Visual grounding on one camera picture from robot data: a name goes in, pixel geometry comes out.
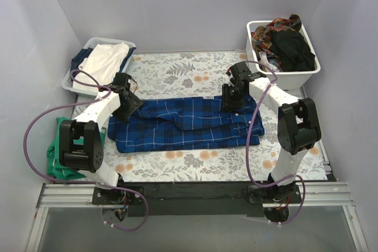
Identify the blue plaid long sleeve shirt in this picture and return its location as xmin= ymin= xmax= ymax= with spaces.
xmin=108 ymin=96 xmax=265 ymax=153

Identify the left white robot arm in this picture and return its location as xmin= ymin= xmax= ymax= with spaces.
xmin=59 ymin=73 xmax=142 ymax=205

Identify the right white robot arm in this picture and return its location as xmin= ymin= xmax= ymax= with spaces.
xmin=222 ymin=61 xmax=321 ymax=204

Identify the floral patterned table mat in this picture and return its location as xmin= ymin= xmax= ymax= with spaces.
xmin=71 ymin=52 xmax=328 ymax=182

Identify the white crumpled garment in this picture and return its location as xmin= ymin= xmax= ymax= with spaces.
xmin=259 ymin=51 xmax=282 ymax=73

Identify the folded white shirt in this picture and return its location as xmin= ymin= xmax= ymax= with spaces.
xmin=74 ymin=43 xmax=131 ymax=86

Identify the brown plaid crumpled shirt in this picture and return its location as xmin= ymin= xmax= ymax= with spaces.
xmin=251 ymin=14 xmax=302 ymax=57

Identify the white plastic bin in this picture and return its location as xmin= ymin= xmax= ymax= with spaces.
xmin=246 ymin=20 xmax=321 ymax=90

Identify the white slotted laundry basket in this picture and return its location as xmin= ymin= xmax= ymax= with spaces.
xmin=61 ymin=37 xmax=136 ymax=96

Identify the folded navy shirt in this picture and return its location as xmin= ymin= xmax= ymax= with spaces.
xmin=70 ymin=47 xmax=136 ymax=71

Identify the black crumpled shirt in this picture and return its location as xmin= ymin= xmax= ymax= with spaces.
xmin=269 ymin=31 xmax=315 ymax=72

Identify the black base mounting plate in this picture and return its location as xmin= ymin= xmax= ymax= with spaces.
xmin=92 ymin=180 xmax=302 ymax=218

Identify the folded green shirt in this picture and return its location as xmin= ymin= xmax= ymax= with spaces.
xmin=46 ymin=116 xmax=106 ymax=185

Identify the aluminium rail frame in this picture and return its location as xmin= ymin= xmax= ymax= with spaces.
xmin=24 ymin=86 xmax=370 ymax=252

